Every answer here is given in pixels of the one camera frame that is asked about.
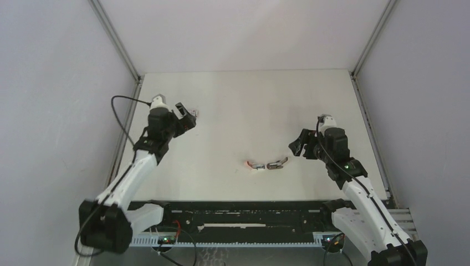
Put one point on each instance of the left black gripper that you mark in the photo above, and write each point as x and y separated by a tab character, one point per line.
184	124

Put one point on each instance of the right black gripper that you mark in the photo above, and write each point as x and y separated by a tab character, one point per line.
307	137

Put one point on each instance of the red white staple box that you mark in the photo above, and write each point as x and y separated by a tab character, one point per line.
194	112

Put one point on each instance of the tan stapler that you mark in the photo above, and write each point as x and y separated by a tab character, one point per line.
276	164

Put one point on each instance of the pink stapler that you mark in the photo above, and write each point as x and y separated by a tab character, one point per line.
255	166

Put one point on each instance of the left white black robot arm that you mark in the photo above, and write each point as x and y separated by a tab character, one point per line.
106	223

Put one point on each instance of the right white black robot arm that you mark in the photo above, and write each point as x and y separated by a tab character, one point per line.
369	225

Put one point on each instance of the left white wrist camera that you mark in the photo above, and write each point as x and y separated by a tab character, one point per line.
159	101

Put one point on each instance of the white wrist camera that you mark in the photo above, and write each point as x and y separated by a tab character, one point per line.
159	101
325	122

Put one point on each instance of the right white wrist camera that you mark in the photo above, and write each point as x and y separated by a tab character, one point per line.
325	122

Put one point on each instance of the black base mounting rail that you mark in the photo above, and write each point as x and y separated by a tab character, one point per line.
244	220

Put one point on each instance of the white slotted cable duct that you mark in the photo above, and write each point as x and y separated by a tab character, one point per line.
171	241

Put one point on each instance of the left aluminium frame post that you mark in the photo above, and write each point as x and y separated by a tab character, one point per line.
110	30

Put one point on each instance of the aluminium frame post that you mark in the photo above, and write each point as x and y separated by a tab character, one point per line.
384	17
110	30

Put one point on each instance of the right aluminium frame post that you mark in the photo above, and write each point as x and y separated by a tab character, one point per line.
384	17

